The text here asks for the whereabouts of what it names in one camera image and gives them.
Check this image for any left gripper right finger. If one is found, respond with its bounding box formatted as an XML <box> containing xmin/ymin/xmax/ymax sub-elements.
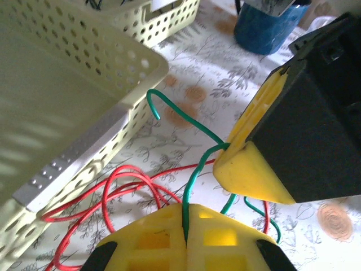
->
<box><xmin>187</xmin><ymin>203</ymin><xmax>297</xmax><ymax>271</ymax></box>

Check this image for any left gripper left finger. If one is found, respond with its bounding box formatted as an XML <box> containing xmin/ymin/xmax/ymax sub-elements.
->
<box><xmin>81</xmin><ymin>204</ymin><xmax>188</xmax><ymax>271</ymax></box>

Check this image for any green cable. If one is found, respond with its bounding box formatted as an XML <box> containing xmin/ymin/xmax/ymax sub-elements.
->
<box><xmin>146</xmin><ymin>89</ymin><xmax>283</xmax><ymax>245</ymax></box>

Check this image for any red cable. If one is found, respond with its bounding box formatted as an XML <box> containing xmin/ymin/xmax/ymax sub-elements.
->
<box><xmin>41</xmin><ymin>159</ymin><xmax>271</xmax><ymax>271</ymax></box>

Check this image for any blue mug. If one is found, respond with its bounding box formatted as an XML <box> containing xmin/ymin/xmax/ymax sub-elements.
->
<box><xmin>233</xmin><ymin>0</ymin><xmax>312</xmax><ymax>56</ymax></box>

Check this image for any deep pale yellow basket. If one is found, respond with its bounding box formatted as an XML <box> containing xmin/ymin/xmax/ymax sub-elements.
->
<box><xmin>103</xmin><ymin>0</ymin><xmax>201</xmax><ymax>48</ymax></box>

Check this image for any shallow pale yellow basket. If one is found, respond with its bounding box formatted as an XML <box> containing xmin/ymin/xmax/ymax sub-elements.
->
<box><xmin>0</xmin><ymin>0</ymin><xmax>170</xmax><ymax>270</ymax></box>

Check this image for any black cable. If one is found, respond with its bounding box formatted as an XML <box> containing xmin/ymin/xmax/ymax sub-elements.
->
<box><xmin>84</xmin><ymin>0</ymin><xmax>133</xmax><ymax>11</ymax></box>

